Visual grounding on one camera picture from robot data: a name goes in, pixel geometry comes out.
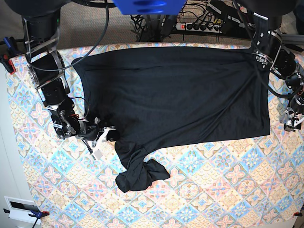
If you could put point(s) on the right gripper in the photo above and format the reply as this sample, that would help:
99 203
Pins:
93 132

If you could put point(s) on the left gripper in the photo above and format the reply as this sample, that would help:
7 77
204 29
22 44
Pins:
293 121

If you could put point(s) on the black t-shirt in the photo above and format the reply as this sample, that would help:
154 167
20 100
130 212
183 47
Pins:
159 97

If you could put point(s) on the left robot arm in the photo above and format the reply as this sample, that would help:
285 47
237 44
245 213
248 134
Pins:
262 20

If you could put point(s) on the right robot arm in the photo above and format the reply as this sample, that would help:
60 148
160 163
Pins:
41 26

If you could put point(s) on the patterned tablecloth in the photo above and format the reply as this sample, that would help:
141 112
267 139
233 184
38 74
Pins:
228 184

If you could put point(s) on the orange clamp lower right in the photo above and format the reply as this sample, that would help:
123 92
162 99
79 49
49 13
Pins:
298 214

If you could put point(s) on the blue orange clamp lower left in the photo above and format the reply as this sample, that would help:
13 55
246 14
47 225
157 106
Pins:
35 215

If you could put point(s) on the blue orange clamp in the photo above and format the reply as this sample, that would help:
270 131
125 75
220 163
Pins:
35 215
11 51

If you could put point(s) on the white floor vent box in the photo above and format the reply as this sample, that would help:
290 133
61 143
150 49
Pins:
20 204

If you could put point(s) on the blue orange clamp upper left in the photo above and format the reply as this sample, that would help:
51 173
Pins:
11 51

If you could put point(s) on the white power strip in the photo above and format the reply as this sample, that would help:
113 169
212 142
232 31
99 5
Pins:
211 28

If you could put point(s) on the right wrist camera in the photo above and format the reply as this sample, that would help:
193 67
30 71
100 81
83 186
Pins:
97 155

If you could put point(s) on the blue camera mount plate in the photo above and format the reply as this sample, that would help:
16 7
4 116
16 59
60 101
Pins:
149 7

